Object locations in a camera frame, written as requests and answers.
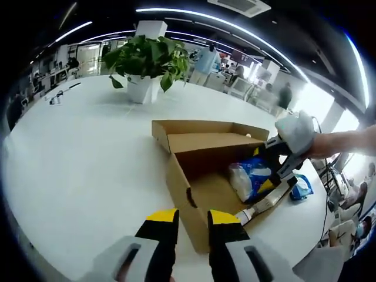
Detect brown cardboard shoe box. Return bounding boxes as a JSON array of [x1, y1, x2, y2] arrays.
[[151, 119, 294, 255]]

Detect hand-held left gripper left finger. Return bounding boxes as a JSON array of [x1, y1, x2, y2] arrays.
[[78, 207, 180, 282]]

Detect blue white soft packet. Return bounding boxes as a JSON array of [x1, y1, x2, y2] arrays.
[[228, 157, 276, 204], [290, 174, 314, 201]]

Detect white mesh office chair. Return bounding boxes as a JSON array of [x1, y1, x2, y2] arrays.
[[231, 78, 253, 100]]

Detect ceiling light strip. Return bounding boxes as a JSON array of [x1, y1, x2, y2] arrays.
[[55, 21, 93, 42], [345, 33, 370, 109], [135, 8, 311, 83]]

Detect black cable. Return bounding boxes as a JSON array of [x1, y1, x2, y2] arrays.
[[311, 116, 338, 241]]

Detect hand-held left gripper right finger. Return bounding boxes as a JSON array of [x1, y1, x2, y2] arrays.
[[207, 209, 300, 282]]

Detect thin black and white tool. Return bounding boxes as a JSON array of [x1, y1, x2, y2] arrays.
[[43, 82, 82, 106]]

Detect ceiling air vent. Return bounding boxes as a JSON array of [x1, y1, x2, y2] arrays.
[[207, 0, 271, 18]]

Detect white square pillar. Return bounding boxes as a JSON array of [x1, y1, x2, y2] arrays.
[[135, 20, 168, 41]]

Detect white plant pot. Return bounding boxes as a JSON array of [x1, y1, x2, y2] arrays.
[[126, 75, 161, 104]]

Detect white spray bottle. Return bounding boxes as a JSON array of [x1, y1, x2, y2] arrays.
[[236, 192, 281, 226]]

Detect green leafy plant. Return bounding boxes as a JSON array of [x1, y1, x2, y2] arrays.
[[101, 34, 192, 93]]

